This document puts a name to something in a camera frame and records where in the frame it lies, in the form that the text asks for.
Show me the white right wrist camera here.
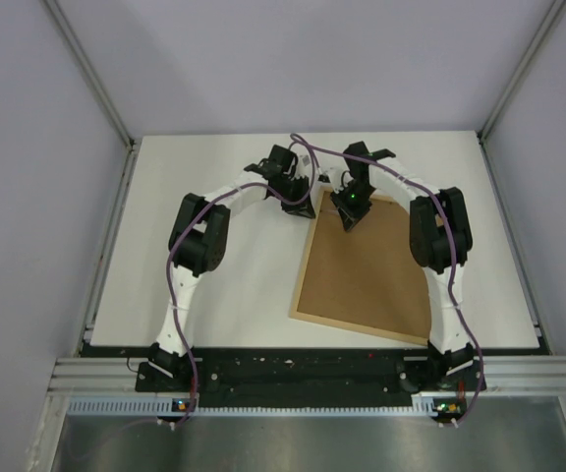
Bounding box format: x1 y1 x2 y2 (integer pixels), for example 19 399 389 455
319 167 350 193

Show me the aluminium table rail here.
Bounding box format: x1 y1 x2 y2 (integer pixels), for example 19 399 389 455
72 141 142 357
477 133 557 354

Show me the aluminium left corner post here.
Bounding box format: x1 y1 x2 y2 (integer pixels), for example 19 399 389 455
40 0 135 148

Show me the white slotted cable duct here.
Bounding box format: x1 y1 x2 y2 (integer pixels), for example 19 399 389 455
67 395 466 420

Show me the aluminium front rail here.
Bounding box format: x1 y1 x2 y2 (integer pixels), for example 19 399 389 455
47 356 566 396

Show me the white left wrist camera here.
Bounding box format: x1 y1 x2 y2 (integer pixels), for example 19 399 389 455
294 154 312 179

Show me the aluminium corner post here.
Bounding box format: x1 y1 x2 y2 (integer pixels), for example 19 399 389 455
40 0 135 148
477 0 566 144

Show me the aluminium right corner post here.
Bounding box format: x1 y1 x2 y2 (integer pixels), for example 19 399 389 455
477 0 566 144

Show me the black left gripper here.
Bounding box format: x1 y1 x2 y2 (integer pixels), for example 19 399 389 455
273 174 315 219

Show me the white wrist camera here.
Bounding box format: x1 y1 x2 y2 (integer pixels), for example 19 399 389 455
319 167 350 193
294 154 312 179

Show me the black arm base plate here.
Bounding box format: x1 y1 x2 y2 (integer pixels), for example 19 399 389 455
136 345 485 405

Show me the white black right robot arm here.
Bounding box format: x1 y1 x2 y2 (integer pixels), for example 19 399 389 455
327 142 474 389

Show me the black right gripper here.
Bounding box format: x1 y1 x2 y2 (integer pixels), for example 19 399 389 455
328 183 375 233

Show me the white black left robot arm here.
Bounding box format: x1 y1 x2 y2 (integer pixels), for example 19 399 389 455
148 145 319 390

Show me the wooden picture frame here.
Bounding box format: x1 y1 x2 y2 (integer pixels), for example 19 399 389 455
290 188 431 346

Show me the aluminium left table rail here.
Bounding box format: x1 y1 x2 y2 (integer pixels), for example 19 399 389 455
72 141 142 357

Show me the aluminium right table rail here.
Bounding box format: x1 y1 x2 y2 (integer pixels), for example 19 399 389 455
477 133 557 354

